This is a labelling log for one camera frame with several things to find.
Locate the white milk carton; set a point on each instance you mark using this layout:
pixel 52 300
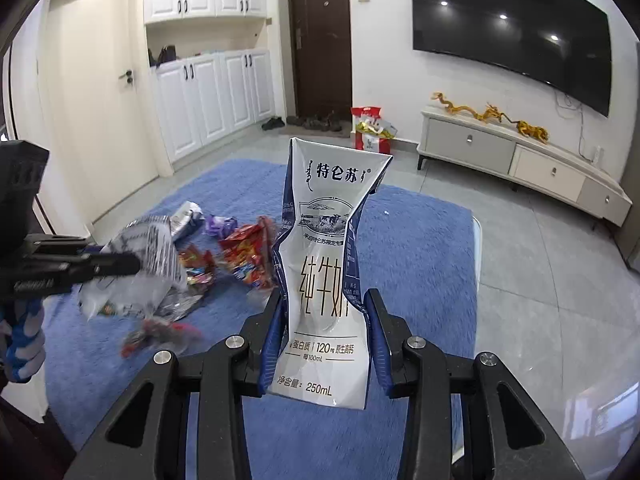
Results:
pixel 325 240

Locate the black wall television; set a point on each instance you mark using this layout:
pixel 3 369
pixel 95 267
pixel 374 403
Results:
pixel 510 25

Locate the dark brown entrance door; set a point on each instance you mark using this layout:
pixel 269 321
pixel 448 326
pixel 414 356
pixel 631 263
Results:
pixel 320 45

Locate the red snack wrapper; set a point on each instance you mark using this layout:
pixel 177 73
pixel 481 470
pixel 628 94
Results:
pixel 245 255

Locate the clear silver plastic wrapper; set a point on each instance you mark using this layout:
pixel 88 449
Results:
pixel 150 245

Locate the purple snack wrapper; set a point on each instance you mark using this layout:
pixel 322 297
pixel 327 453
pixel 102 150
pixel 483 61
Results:
pixel 222 225

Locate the red crumpled wrapper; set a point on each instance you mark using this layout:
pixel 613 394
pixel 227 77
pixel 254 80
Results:
pixel 155 335

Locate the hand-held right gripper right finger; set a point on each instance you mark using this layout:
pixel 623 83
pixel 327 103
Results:
pixel 380 355

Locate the white wall outlet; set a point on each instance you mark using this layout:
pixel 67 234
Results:
pixel 597 155

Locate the white gift box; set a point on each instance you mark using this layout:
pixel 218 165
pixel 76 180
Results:
pixel 380 142

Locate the black shoes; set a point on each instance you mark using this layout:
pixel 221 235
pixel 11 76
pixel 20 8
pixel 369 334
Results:
pixel 272 123

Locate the silver white snack wrapper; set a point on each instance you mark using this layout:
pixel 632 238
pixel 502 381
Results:
pixel 182 217

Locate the white base cabinets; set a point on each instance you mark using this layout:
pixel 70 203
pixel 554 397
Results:
pixel 210 100

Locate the snack packets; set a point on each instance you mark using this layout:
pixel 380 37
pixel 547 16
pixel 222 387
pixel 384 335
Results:
pixel 365 116

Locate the grey door mat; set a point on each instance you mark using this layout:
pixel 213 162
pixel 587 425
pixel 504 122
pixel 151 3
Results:
pixel 345 133

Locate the blue blanket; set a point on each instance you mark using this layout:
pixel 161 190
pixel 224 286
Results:
pixel 425 260

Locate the white room door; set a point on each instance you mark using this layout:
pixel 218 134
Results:
pixel 95 110

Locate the black bag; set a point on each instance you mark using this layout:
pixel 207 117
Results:
pixel 165 56

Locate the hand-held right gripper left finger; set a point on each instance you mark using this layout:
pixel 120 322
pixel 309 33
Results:
pixel 267 352

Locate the short golden dragon ornament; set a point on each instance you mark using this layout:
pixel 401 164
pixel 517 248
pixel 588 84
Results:
pixel 532 131

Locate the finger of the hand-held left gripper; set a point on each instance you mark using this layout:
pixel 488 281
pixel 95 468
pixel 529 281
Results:
pixel 65 245
pixel 110 265

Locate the brown shoes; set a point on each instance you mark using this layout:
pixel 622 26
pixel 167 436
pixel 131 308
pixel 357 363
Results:
pixel 315 121

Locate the grey fridge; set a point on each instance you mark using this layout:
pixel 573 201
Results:
pixel 632 220

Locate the silver foil wrapper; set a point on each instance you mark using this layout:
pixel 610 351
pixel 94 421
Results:
pixel 180 305

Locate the white television cabinet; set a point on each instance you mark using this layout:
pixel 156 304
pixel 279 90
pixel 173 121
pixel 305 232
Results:
pixel 500 152

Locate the long golden dragon ornament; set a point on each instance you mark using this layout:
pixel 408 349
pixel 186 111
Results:
pixel 467 109

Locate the small colourful candy wrapper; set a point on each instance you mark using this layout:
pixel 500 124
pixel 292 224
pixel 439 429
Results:
pixel 197 266

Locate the person's left hand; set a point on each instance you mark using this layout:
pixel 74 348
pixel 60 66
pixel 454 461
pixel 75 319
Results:
pixel 22 335

